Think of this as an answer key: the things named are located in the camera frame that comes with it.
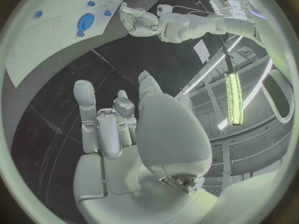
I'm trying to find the glowing light bar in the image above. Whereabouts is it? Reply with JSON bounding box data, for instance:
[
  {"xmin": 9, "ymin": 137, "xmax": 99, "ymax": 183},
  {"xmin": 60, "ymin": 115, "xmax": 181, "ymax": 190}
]
[{"xmin": 223, "ymin": 72, "xmax": 244, "ymax": 126}]

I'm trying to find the white cable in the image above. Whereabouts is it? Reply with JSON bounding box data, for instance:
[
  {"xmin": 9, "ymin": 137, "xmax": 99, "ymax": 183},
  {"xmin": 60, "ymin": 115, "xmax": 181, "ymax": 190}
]
[{"xmin": 171, "ymin": 5, "xmax": 225, "ymax": 16}]

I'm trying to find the white task board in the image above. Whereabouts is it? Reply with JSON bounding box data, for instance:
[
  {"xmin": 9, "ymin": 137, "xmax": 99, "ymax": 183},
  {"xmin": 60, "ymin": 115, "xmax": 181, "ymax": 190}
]
[{"xmin": 4, "ymin": 0, "xmax": 141, "ymax": 89}]

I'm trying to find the black lamp pole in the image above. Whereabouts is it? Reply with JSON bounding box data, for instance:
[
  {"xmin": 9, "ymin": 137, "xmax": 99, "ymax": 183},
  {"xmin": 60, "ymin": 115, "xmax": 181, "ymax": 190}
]
[{"xmin": 218, "ymin": 34, "xmax": 236, "ymax": 74}]

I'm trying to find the white paper sheet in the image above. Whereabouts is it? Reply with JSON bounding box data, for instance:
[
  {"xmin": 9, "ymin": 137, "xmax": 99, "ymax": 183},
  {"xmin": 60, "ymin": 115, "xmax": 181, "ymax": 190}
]
[{"xmin": 193, "ymin": 39, "xmax": 211, "ymax": 64}]

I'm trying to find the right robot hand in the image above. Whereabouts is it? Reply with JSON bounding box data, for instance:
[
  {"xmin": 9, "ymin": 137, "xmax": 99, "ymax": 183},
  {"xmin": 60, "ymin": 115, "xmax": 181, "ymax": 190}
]
[{"xmin": 73, "ymin": 70, "xmax": 219, "ymax": 224}]

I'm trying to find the cluttered workshop desk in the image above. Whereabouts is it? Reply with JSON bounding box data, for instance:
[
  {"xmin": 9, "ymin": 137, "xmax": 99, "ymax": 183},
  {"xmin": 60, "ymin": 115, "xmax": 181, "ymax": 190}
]
[{"xmin": 202, "ymin": 0, "xmax": 257, "ymax": 21}]

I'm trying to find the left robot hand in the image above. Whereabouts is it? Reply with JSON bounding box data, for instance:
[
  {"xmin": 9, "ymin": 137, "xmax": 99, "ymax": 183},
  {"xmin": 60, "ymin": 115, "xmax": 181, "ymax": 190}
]
[{"xmin": 118, "ymin": 1, "xmax": 162, "ymax": 38}]

